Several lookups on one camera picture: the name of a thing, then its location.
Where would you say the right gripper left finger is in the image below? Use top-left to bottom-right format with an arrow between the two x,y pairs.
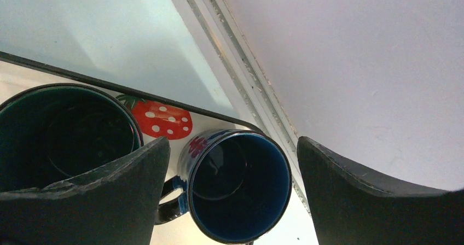
1,137 -> 170,244

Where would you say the blue mug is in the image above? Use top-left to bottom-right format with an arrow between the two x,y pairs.
155,129 -> 292,244

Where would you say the aluminium frame rail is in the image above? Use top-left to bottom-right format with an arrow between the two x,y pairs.
172,0 -> 310,211

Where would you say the dark green mug back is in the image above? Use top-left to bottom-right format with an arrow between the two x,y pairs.
1,83 -> 143,191

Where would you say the wooden serving tray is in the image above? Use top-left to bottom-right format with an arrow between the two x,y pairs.
0,50 -> 265,245

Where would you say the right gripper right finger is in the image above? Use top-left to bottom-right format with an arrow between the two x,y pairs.
297,136 -> 463,244

